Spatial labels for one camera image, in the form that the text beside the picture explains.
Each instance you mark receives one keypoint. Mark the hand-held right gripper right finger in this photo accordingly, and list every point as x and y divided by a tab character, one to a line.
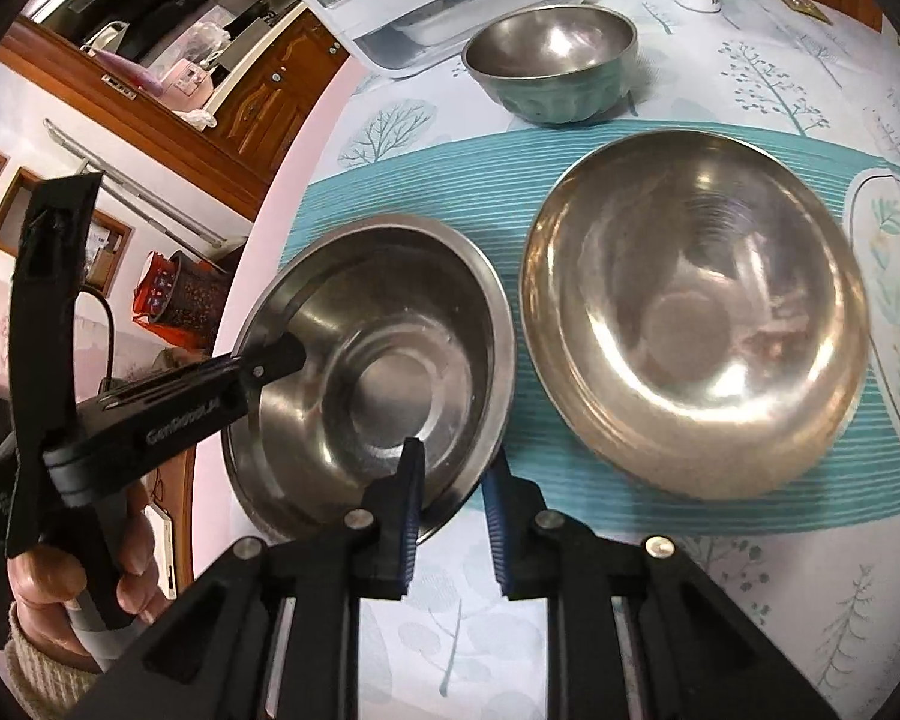
499	525

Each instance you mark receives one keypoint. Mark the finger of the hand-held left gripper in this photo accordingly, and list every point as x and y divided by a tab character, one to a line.
274	364
45	300

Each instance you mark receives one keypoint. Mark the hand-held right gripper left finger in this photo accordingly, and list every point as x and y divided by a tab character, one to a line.
412	517

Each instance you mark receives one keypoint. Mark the plain steel bowl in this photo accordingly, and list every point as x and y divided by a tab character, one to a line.
390	360

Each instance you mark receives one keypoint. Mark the person's left forearm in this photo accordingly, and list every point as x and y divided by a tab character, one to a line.
41	679

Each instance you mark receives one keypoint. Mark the person's left hand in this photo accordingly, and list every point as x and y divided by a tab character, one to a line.
139	585

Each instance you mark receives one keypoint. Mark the red basket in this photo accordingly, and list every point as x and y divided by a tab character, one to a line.
176	300

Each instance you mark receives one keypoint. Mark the grey metal pole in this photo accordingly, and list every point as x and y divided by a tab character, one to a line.
142	174

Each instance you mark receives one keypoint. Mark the pink rice cooker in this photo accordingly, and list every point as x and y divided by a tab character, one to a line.
187	82

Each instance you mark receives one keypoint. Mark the wooden kitchen base cabinet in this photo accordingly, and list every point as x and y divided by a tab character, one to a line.
285	82

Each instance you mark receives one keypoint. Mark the pink steel bowl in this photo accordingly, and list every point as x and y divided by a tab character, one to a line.
690	277

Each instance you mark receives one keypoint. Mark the white lidded storage box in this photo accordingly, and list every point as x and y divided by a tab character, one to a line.
450	7

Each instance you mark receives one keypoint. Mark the teal steel bowl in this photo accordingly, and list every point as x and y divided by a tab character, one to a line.
547	37

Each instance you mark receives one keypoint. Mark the leaf print plate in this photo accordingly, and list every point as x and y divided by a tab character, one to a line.
892	360

